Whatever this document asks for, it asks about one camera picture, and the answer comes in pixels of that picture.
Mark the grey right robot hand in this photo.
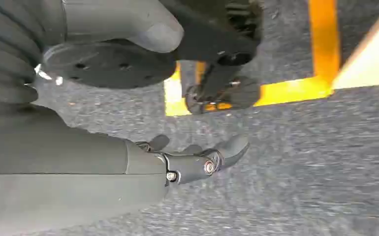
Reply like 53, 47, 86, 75
0, 0, 251, 236

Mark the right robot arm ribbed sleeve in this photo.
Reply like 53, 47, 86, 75
0, 0, 65, 113

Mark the black robot foot plate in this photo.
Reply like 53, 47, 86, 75
42, 39, 178, 89

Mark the yellow floor tape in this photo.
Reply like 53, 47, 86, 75
164, 0, 341, 117

